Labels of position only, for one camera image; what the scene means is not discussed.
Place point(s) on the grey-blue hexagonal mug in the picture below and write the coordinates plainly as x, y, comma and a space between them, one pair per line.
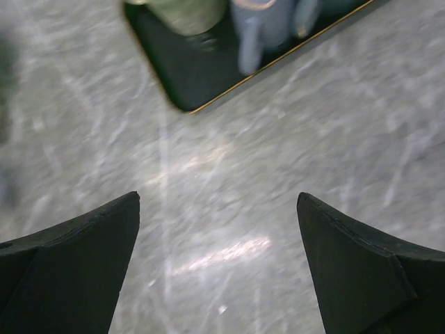
305, 16

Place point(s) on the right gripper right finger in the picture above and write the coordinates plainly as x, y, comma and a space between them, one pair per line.
367, 281

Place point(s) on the black gold-rimmed tray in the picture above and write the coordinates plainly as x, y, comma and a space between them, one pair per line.
194, 71

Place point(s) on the green ceramic mug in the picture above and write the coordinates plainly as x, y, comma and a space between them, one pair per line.
186, 17

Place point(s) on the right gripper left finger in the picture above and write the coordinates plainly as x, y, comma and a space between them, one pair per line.
68, 278

